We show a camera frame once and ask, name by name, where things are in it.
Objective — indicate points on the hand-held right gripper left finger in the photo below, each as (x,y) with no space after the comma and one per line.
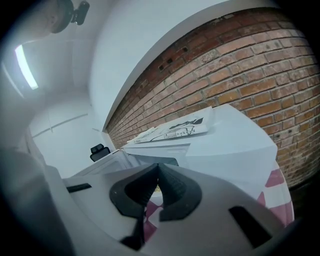
(100,200)

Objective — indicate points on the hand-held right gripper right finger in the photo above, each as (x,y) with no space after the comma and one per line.
(215,225)

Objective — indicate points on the black office chair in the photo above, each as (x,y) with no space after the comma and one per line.
(100,151)

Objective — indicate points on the pink white checkered tablecloth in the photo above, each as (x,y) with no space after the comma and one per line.
(278,200)

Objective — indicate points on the white printed booklet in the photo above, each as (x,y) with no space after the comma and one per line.
(180,130)

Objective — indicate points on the long ceiling light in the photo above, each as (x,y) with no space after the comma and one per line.
(26,67)

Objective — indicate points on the black head camera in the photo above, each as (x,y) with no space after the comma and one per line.
(81,12)

